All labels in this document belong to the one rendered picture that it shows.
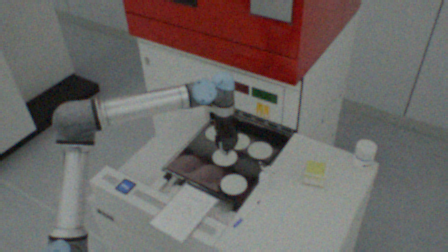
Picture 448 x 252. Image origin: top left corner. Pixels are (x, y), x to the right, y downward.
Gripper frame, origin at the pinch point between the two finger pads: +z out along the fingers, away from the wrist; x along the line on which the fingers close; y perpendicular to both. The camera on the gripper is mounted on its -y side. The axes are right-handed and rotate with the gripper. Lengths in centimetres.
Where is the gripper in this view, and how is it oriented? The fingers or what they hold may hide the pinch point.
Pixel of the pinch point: (227, 154)
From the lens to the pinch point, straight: 160.7
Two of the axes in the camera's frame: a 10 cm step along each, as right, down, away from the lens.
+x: -9.8, 1.5, -1.3
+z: 0.3, 7.6, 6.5
